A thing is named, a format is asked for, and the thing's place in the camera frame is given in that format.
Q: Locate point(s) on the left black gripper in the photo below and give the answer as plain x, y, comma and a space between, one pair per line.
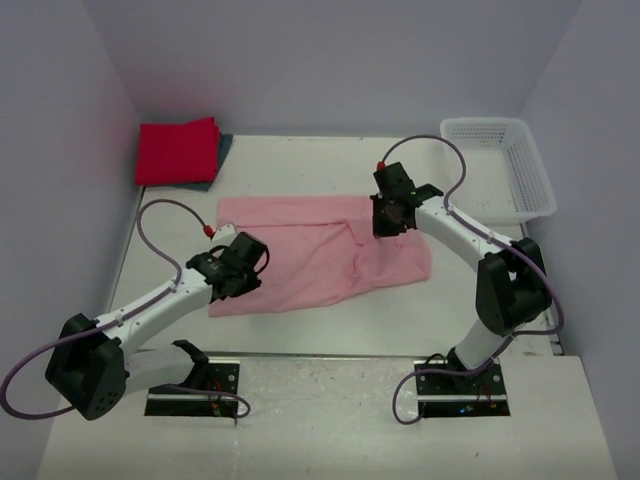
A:
245, 282

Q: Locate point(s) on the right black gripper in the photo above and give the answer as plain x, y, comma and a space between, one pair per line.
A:
388, 220

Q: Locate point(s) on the pink t shirt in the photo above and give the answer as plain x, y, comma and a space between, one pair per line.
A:
322, 252

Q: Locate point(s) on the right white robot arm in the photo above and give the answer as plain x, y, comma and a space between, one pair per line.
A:
510, 291

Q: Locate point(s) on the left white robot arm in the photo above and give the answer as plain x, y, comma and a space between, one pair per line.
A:
97, 362

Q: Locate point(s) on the white plastic basket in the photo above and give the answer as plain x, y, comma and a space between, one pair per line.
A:
506, 181

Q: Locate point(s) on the folded teal t shirt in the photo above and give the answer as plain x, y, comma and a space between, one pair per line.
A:
224, 147

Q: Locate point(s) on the folded red t shirt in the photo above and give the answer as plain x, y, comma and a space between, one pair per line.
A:
178, 153

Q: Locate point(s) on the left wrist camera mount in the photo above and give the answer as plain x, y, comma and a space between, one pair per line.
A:
222, 231

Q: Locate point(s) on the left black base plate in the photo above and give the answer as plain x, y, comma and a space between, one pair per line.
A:
220, 375

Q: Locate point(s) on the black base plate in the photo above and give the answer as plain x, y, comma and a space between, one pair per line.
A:
442, 396
220, 375

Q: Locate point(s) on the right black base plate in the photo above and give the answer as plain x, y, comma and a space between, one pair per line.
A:
442, 396

